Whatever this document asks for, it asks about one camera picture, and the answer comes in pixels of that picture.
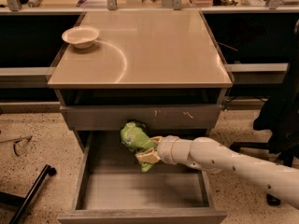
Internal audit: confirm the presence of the grey drawer cabinet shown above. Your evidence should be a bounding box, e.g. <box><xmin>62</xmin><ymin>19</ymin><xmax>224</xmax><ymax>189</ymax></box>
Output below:
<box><xmin>47</xmin><ymin>9</ymin><xmax>234</xmax><ymax>224</ymax></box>

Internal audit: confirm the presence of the green rice chip bag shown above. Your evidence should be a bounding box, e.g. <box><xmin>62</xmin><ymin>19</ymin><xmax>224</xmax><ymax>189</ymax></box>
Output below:
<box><xmin>121</xmin><ymin>121</ymin><xmax>157</xmax><ymax>172</ymax></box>

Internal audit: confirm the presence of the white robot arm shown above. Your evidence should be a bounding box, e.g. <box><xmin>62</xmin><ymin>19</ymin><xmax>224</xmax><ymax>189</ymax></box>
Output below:
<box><xmin>135</xmin><ymin>136</ymin><xmax>299</xmax><ymax>208</ymax></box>

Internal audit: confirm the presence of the closed top drawer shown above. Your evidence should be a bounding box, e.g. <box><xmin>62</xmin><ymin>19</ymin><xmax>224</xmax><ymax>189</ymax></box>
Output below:
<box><xmin>60</xmin><ymin>105</ymin><xmax>221</xmax><ymax>131</ymax></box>

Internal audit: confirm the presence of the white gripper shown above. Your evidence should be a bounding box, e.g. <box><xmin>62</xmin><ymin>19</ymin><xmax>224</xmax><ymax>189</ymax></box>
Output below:
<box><xmin>135</xmin><ymin>135</ymin><xmax>192</xmax><ymax>165</ymax></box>

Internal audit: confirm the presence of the white bowl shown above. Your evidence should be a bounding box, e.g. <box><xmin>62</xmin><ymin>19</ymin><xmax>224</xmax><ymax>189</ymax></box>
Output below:
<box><xmin>62</xmin><ymin>25</ymin><xmax>99</xmax><ymax>49</ymax></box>

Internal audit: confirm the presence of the black office chair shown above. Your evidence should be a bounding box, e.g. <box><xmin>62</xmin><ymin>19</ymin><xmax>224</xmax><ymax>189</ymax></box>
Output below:
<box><xmin>230</xmin><ymin>24</ymin><xmax>299</xmax><ymax>205</ymax></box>

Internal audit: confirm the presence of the open middle drawer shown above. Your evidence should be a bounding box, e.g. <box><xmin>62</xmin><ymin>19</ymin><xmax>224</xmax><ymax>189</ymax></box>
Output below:
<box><xmin>57</xmin><ymin>132</ymin><xmax>227</xmax><ymax>224</ymax></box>

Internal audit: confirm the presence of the black chair base leg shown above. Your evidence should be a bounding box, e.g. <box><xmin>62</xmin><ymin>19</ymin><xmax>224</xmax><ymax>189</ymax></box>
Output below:
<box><xmin>0</xmin><ymin>164</ymin><xmax>57</xmax><ymax>224</ymax></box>

